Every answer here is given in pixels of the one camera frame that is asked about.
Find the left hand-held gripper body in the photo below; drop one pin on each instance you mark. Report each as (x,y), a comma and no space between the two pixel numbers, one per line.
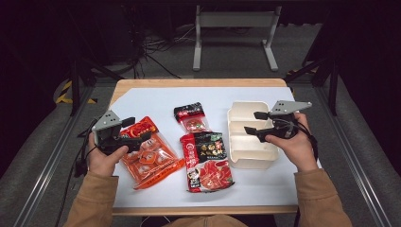
(105,124)

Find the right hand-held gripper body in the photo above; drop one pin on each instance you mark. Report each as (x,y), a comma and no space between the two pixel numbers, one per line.
(285,108)

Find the white compartment box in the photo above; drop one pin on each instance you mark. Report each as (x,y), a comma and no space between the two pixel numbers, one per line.
(249,151)

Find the orange clear food packet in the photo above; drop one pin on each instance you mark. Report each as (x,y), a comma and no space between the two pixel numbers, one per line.
(151,160)

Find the small red black sauce packet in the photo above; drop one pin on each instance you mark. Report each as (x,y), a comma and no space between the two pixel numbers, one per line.
(190,118)

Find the large red black soup packet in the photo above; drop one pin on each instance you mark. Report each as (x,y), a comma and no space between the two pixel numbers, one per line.
(208,164)

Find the person's left hand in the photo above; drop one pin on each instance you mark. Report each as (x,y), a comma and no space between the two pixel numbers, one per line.
(102,162)

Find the person's right hand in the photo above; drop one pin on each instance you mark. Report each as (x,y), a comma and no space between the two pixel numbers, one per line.
(296,151)

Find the white table mat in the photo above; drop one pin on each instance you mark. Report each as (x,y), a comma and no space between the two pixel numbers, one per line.
(164,101)

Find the black tripod stand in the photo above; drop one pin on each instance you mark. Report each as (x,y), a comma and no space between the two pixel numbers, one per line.
(331,78)
(75,85)

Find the yellow black hazard tape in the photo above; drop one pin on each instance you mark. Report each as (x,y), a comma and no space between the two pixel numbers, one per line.
(64,94)

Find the wooden table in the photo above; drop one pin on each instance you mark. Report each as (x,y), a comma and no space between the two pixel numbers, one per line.
(189,82)

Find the grey metal stand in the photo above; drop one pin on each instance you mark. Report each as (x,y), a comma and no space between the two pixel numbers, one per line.
(236,19)

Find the person's tan clothed torso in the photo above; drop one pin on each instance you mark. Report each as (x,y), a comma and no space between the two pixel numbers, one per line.
(208,221)

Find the aluminium floor rail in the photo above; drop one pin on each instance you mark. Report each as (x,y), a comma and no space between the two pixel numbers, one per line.
(53,157)
(353,157)

